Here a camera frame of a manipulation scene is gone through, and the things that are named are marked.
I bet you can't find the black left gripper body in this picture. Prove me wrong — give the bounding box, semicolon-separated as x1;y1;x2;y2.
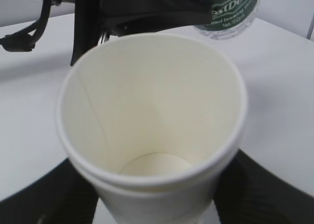
34;0;116;67

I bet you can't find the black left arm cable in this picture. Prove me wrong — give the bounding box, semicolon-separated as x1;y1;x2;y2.
0;0;62;52

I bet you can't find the white paper cup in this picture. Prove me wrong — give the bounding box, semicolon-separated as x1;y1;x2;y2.
56;33;248;224

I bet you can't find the clear green-label water bottle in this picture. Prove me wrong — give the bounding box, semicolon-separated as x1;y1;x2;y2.
195;0;260;40

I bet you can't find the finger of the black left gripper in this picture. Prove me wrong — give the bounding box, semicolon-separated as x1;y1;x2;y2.
100;0;212;37

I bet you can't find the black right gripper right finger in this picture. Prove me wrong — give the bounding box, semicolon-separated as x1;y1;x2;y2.
213;150;314;224

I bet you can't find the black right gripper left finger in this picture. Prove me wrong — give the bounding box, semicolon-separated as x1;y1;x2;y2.
0;159;99;224

